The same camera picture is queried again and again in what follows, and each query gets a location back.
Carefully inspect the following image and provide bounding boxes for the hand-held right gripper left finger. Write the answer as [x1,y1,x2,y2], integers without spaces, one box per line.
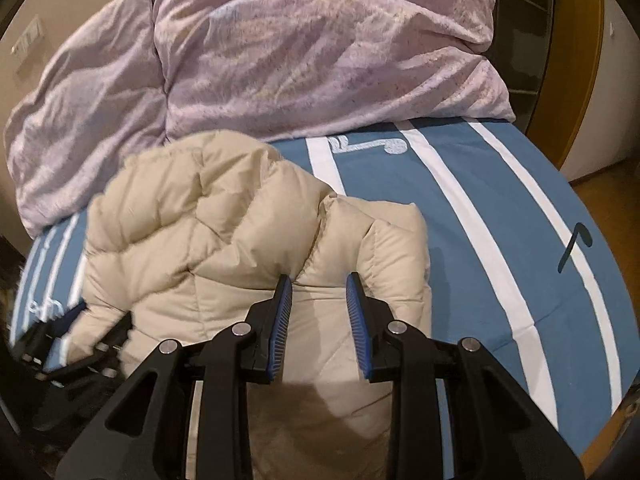
[55,274,293,480]

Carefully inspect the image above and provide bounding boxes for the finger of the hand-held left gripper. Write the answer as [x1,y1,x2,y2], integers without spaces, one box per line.
[42,310,135,380]

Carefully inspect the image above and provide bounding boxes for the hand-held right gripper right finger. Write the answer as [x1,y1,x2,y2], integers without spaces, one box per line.
[346,271,583,480]

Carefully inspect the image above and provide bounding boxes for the beige puffer jacket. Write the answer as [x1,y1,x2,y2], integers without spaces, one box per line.
[67,129,432,480]

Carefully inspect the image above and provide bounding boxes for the blue white striped bed sheet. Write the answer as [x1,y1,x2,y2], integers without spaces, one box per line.
[11,116,628,480]

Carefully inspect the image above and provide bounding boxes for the pink patterned duvet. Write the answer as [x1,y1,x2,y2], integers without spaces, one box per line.
[4,0,516,238]

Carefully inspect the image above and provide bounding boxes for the white door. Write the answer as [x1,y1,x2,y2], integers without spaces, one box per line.
[560,0,640,183]

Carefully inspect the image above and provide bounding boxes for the white wall switch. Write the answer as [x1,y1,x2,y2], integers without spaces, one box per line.
[11,17,44,56]

